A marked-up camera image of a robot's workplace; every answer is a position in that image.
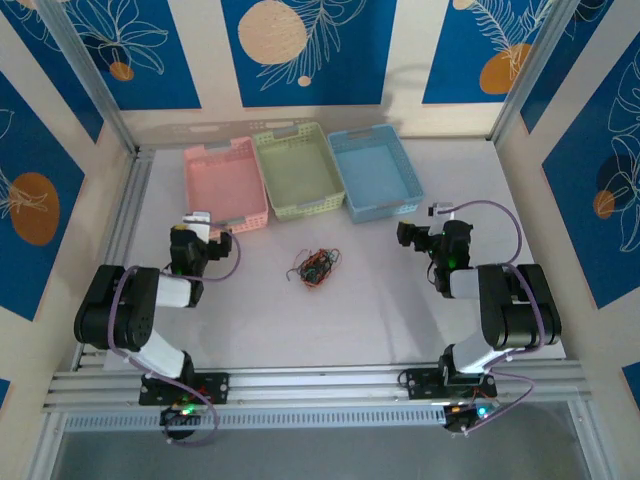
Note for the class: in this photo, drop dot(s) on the green plastic basket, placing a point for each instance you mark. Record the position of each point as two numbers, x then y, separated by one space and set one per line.
300 170

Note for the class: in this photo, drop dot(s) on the aluminium mounting rail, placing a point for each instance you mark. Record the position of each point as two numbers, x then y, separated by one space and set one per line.
320 387

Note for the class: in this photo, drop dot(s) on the black left controller box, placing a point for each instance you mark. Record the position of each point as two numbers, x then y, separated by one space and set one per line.
175 417

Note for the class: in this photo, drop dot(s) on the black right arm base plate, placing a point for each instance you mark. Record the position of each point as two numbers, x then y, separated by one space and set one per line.
420 382

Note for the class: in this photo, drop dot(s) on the aluminium frame post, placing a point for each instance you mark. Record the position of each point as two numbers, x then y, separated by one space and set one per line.
545 60
85 70

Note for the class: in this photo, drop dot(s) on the black right controller box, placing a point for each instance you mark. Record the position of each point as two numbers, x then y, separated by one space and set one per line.
462 417

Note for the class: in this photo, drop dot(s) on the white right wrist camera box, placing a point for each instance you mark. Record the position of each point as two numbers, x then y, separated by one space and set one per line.
440 209

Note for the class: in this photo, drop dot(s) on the aluminium frame leg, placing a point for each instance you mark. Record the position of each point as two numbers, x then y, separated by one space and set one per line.
47 450
595 450

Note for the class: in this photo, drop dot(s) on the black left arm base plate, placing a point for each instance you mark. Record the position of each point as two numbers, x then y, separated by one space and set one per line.
220 387

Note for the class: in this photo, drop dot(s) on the blue plastic basket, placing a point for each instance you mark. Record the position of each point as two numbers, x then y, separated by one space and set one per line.
375 172

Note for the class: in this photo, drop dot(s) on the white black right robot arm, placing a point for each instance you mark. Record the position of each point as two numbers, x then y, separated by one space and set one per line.
500 310

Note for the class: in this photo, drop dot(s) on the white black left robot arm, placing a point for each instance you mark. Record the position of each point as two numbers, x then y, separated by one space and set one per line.
172 292

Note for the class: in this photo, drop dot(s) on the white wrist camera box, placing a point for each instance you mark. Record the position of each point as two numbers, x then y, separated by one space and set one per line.
440 209
200 222

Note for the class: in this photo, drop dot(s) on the aluminium side rail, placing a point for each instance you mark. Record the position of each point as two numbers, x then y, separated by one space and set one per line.
120 240

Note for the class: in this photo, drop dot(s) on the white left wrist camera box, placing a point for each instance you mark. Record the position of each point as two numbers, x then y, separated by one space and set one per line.
200 222

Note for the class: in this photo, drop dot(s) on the pink plastic basket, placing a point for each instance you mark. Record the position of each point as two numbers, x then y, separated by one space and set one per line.
225 185

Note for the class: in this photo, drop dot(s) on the black controller box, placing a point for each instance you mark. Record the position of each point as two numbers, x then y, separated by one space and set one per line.
462 417
175 417

